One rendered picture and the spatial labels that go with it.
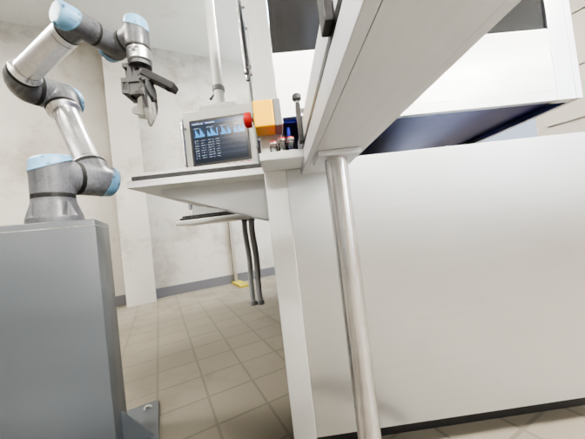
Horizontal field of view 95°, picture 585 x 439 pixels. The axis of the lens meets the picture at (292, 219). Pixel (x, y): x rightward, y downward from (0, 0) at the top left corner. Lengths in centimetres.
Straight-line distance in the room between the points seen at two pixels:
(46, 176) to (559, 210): 158
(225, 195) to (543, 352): 107
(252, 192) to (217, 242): 302
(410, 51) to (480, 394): 96
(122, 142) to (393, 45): 365
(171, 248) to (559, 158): 361
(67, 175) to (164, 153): 289
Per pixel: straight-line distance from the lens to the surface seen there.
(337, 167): 58
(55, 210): 111
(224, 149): 190
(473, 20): 30
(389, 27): 27
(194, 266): 386
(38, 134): 418
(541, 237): 110
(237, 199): 90
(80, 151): 129
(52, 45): 126
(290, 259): 78
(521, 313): 108
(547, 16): 130
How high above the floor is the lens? 70
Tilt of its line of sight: 1 degrees up
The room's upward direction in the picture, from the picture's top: 7 degrees counter-clockwise
